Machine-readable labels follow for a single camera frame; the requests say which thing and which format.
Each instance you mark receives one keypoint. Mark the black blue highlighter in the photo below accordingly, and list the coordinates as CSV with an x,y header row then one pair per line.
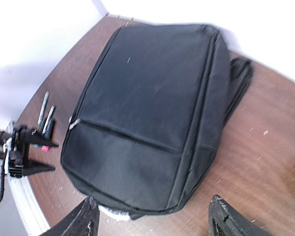
x,y
49,132

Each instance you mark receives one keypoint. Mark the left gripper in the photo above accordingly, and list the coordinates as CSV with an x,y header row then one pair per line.
x,y
19,164

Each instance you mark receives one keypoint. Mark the green tipped white marker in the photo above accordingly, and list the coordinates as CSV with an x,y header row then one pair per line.
x,y
43,107

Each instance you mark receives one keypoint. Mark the front aluminium rail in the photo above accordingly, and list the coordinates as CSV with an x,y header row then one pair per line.
x,y
29,210

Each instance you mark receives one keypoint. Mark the blue tipped white marker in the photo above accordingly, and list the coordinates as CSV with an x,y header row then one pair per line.
x,y
49,117

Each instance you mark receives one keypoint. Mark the black student backpack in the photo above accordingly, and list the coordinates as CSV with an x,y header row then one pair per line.
x,y
148,123

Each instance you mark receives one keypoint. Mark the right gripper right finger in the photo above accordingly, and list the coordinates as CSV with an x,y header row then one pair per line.
x,y
224,220

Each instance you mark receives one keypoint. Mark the black pink highlighter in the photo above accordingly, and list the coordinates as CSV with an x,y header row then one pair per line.
x,y
45,148

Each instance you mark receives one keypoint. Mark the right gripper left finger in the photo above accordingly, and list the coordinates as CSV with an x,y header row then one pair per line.
x,y
83,220

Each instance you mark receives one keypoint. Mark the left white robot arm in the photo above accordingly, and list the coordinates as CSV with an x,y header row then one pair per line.
x,y
5,142

